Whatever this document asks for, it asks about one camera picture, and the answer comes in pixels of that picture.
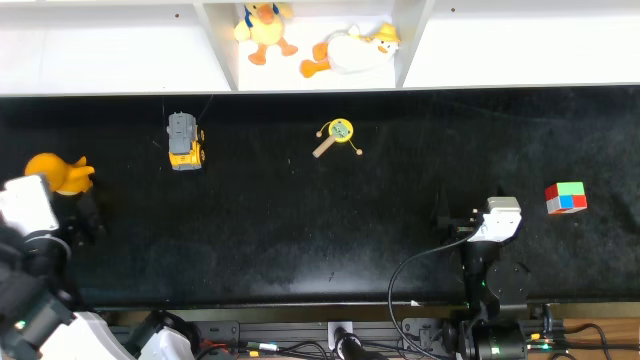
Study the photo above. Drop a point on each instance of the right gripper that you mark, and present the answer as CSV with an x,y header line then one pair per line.
x,y
457,224

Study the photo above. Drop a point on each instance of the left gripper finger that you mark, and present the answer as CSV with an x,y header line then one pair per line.
x,y
90,215

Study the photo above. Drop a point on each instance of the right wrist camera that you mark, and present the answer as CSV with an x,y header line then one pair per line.
x,y
500,220

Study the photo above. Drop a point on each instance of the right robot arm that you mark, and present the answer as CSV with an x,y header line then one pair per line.
x,y
480,280

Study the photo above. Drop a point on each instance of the white plush duck yellow hat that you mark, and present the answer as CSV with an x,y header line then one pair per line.
x,y
355,52

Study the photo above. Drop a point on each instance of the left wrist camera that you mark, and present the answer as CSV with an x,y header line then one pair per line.
x,y
27,205

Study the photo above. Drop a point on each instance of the grey and yellow toy truck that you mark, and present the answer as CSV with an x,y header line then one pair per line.
x,y
184,145

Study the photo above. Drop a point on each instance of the many-coloured puzzle cube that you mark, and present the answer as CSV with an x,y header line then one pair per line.
x,y
566,197

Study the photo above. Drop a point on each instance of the white shelf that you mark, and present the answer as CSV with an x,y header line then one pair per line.
x,y
125,55

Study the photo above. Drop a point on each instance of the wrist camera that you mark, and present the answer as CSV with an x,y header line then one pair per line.
x,y
500,220
27,205

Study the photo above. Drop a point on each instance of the mounting rail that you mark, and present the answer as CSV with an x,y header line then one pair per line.
x,y
300,332

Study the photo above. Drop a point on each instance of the orange rubber dinosaur toy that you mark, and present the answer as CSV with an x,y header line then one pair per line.
x,y
55,172

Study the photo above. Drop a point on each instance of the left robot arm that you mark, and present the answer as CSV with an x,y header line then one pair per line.
x,y
30,300

